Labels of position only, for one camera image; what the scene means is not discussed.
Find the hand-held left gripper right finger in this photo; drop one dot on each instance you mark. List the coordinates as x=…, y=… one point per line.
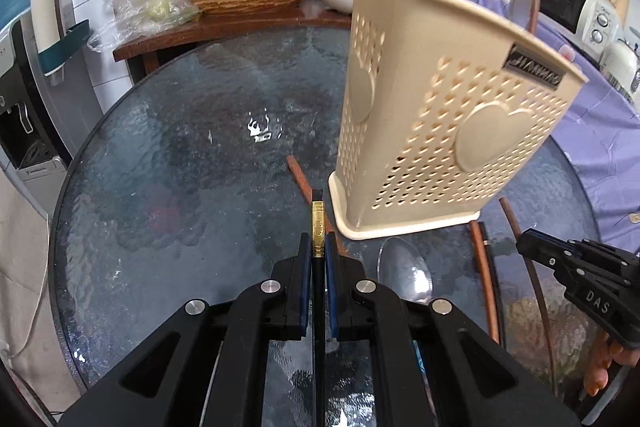
x=330, y=287

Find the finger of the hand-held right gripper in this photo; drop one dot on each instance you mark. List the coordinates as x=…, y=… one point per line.
x=542, y=252
x=585, y=247

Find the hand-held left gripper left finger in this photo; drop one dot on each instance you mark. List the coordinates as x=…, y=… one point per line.
x=303, y=287

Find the metal spoon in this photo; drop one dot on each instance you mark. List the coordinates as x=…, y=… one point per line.
x=405, y=272

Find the cream plastic utensil holder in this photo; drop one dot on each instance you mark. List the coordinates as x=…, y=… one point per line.
x=400, y=132

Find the person's right hand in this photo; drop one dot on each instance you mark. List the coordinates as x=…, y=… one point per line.
x=597, y=367

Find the purple floral cloth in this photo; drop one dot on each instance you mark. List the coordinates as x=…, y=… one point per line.
x=600, y=132

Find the round glass table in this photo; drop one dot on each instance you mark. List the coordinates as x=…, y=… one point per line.
x=175, y=157

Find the white electric kettle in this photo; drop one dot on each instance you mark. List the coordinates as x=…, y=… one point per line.
x=620, y=62

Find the white microwave oven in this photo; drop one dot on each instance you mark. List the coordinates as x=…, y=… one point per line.
x=565, y=2

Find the wooden sink counter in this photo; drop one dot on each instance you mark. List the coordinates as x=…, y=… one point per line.
x=225, y=32

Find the beige cloth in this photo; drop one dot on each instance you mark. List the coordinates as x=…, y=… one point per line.
x=25, y=257

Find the grey water dispenser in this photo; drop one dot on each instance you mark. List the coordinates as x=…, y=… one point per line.
x=30, y=132

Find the clear plastic bag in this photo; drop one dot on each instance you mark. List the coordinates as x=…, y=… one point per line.
x=150, y=9

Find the white cup dispenser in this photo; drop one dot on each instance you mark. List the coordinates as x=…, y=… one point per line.
x=47, y=12

